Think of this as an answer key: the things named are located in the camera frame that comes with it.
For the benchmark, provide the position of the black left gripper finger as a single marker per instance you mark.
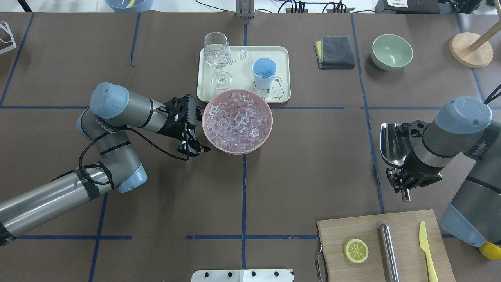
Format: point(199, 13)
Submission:
point(194, 147)
point(185, 146)

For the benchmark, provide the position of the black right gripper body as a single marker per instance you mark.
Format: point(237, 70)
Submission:
point(422, 172)

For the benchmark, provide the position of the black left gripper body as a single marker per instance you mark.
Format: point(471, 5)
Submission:
point(170, 126)

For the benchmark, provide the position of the metal ice scoop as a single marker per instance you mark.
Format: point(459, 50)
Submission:
point(394, 147)

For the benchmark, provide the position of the pink bowl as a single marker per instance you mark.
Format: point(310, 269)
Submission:
point(236, 150)

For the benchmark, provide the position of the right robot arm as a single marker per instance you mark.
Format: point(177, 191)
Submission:
point(417, 152)

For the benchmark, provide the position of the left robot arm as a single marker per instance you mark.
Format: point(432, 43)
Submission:
point(113, 110)

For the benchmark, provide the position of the clear ice cubes pile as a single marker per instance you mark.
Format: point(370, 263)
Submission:
point(238, 121)

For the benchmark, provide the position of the single ice cube on tray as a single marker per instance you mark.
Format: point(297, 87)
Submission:
point(243, 53)

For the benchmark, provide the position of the ice cubes in scoop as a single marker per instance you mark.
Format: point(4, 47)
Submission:
point(264, 74)

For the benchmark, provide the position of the light blue cup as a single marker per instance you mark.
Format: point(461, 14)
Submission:
point(264, 64)

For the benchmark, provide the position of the clear wine glass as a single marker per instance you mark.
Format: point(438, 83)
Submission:
point(217, 54)

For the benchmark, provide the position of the yellow plastic knife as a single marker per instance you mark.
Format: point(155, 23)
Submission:
point(424, 246)

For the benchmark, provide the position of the cream bear tray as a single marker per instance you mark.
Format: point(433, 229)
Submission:
point(241, 71)

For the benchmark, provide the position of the metal cylinder rod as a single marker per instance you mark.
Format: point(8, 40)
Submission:
point(388, 254)

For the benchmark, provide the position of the wooden cutting board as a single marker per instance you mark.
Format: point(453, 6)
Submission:
point(404, 231)

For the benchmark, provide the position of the lemon half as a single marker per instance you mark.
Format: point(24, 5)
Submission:
point(356, 251)

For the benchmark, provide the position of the green bowl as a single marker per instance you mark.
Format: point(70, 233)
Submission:
point(390, 52)

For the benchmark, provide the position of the wooden stand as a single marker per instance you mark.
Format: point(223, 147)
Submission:
point(473, 50)

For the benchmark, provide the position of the grey folded cloth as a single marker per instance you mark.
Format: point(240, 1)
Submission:
point(334, 53)

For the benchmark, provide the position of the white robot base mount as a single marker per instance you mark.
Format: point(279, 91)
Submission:
point(243, 275)

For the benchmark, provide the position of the white wire cup rack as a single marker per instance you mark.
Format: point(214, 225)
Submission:
point(7, 41)

